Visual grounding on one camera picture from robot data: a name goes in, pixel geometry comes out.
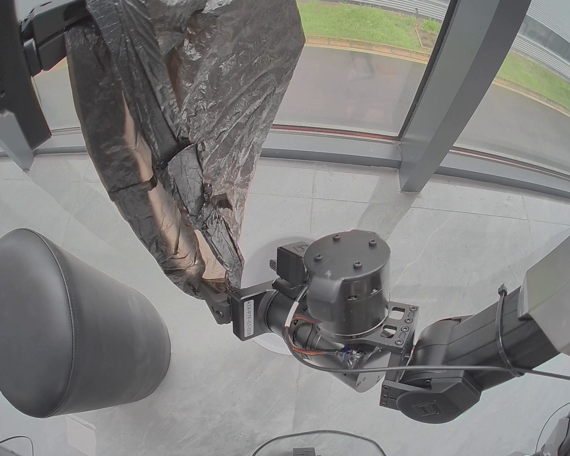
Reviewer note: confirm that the black plastic bag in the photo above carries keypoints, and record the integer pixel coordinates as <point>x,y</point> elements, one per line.
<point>218,64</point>

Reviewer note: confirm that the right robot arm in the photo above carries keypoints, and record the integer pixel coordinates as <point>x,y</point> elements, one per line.
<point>351,273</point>

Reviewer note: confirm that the dark grey round chair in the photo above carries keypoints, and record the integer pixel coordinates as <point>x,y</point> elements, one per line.
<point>66,326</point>

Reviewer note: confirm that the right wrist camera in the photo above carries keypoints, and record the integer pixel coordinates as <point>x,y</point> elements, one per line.
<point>289,261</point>

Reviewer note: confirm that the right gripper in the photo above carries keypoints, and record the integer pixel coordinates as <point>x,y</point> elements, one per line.
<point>275,311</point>

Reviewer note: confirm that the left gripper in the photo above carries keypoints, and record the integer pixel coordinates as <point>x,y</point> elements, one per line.
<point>16,64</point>

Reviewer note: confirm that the white trash bin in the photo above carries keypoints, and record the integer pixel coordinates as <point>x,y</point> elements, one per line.
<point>259,269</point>

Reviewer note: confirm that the window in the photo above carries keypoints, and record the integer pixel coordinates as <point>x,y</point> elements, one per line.
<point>470,64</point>

